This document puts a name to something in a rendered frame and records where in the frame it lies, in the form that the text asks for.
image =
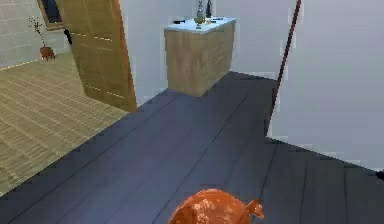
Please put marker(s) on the orange copper kettle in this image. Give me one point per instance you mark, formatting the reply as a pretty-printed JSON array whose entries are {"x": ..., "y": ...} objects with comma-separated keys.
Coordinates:
[{"x": 213, "y": 208}]

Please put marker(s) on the wooden cabinet with white top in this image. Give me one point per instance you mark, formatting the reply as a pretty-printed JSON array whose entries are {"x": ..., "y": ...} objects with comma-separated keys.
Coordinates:
[{"x": 198, "y": 56}]

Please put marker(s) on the black flat remote control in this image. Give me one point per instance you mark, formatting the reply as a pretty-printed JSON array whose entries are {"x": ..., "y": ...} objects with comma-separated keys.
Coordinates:
[
  {"x": 217, "y": 18},
  {"x": 178, "y": 22}
]

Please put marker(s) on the green gold goblet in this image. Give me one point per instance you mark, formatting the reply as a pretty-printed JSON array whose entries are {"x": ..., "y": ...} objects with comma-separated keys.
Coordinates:
[{"x": 199, "y": 21}]

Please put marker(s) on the grey bottle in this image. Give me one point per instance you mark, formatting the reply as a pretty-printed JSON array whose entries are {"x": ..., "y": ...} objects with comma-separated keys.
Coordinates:
[{"x": 200, "y": 10}]

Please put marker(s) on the black bottle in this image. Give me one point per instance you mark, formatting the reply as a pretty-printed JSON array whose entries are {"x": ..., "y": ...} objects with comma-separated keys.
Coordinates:
[{"x": 209, "y": 9}]

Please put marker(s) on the wooden room door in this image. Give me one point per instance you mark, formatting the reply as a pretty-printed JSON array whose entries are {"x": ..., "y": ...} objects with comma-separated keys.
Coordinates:
[{"x": 100, "y": 50}]

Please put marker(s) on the house plant in brown pot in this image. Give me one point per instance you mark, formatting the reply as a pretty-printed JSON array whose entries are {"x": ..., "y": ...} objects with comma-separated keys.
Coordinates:
[{"x": 45, "y": 46}]

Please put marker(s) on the wooden framed window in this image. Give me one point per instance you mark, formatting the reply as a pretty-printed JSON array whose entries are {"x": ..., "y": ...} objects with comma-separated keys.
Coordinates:
[{"x": 50, "y": 13}]

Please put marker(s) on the dark red door frame edge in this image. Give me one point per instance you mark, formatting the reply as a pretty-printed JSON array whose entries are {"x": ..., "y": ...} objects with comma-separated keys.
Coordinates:
[{"x": 283, "y": 63}]

